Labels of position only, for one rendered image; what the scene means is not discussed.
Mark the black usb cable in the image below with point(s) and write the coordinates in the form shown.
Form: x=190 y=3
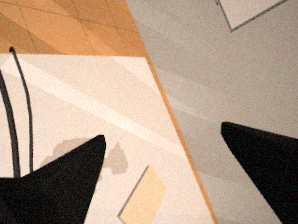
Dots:
x=12 y=49

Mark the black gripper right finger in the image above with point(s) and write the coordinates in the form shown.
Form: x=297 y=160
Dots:
x=271 y=161

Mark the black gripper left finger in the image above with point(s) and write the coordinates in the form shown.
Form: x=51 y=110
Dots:
x=60 y=192

